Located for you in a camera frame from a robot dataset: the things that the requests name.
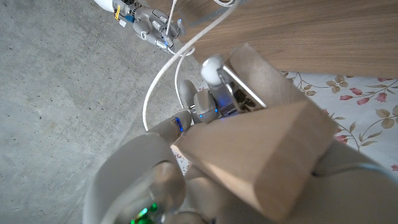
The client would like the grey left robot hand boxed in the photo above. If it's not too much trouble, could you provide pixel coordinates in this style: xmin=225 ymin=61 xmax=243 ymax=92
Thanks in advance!
xmin=82 ymin=54 xmax=398 ymax=224

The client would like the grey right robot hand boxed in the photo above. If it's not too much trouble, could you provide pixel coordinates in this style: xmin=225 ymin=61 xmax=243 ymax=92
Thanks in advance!
xmin=132 ymin=6 xmax=187 ymax=50

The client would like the white Ethernet cable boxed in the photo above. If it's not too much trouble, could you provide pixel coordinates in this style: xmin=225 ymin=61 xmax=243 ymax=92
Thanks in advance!
xmin=142 ymin=0 xmax=241 ymax=131

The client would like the wooden clip hanger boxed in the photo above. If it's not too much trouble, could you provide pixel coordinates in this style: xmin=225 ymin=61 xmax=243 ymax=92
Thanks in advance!
xmin=170 ymin=42 xmax=339 ymax=223

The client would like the floral backdrop cloth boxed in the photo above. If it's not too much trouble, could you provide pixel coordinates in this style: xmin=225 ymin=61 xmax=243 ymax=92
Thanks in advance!
xmin=174 ymin=70 xmax=398 ymax=175

